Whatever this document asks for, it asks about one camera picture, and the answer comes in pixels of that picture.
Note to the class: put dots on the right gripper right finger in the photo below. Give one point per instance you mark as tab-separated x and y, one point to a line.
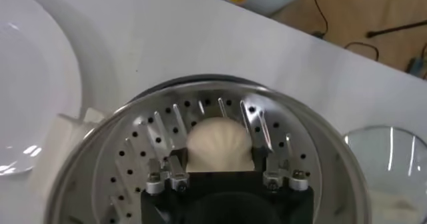
272	180

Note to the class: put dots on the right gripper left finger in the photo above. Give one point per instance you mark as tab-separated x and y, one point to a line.
155	185

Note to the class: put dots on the white steamed baozi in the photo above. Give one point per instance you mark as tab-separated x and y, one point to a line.
218	142

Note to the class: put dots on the round glass pot lid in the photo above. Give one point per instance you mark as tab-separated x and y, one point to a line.
377	158

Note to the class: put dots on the perforated steel steamer basket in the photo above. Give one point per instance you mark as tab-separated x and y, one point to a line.
300	128

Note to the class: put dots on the white electric cooking pot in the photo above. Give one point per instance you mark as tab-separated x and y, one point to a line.
60	145

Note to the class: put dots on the round white plate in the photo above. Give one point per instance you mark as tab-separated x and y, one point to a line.
33	78

